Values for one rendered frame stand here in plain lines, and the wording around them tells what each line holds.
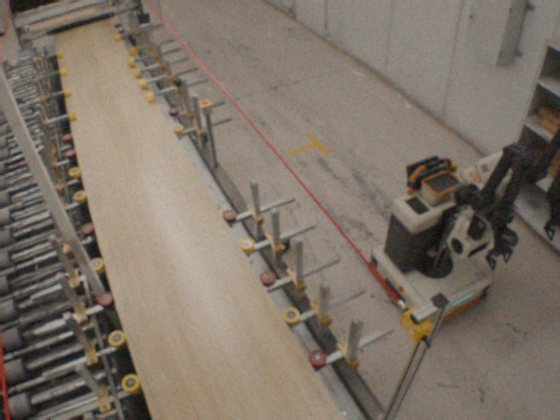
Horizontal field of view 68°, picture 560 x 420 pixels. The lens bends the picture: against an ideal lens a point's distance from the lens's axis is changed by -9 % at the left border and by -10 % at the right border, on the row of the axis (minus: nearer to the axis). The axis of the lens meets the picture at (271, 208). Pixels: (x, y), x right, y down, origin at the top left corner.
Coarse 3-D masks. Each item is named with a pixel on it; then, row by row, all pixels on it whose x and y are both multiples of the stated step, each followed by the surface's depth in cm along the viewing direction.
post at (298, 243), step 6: (294, 240) 211; (300, 240) 210; (294, 246) 213; (300, 246) 212; (294, 252) 217; (300, 252) 215; (294, 258) 220; (300, 258) 218; (294, 264) 223; (300, 264) 221; (294, 270) 227; (300, 270) 224; (294, 276) 231; (300, 276) 228; (300, 294) 238
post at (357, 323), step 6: (354, 318) 177; (360, 318) 177; (354, 324) 177; (360, 324) 177; (354, 330) 179; (360, 330) 180; (354, 336) 182; (360, 336) 184; (348, 342) 190; (354, 342) 186; (348, 348) 193; (354, 348) 190; (348, 354) 196; (354, 354) 195
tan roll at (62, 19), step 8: (88, 8) 486; (96, 8) 493; (104, 8) 496; (56, 16) 475; (64, 16) 477; (72, 16) 480; (80, 16) 485; (88, 16) 490; (32, 24) 467; (40, 24) 469; (48, 24) 472; (56, 24) 477; (24, 32) 468; (32, 32) 469
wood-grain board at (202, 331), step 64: (64, 64) 422; (128, 128) 329; (128, 192) 277; (192, 192) 274; (128, 256) 240; (192, 256) 238; (128, 320) 210; (192, 320) 210; (256, 320) 208; (192, 384) 186; (256, 384) 185; (320, 384) 184
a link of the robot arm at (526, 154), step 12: (516, 144) 180; (504, 156) 182; (516, 156) 175; (528, 156) 172; (504, 168) 185; (492, 180) 194; (480, 192) 204; (492, 192) 199; (480, 204) 204; (492, 204) 209
